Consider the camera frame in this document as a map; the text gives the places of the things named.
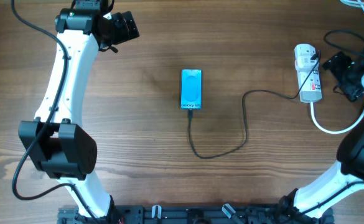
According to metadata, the black USB charging cable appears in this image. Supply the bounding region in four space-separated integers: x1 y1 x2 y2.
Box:
187 49 322 160

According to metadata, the white power strip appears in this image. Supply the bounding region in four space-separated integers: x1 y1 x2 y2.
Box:
294 44 322 103

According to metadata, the smartphone with cyan screen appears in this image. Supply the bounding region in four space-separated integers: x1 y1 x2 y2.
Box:
180 69 202 110

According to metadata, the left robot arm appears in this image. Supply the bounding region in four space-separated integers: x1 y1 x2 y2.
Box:
18 1 139 223

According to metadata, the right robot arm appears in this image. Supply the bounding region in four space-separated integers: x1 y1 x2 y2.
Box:
278 47 364 223

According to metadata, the white charger plug adapter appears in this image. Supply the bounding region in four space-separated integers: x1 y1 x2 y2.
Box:
295 54 319 72

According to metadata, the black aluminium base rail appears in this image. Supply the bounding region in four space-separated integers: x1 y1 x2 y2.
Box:
57 203 335 224

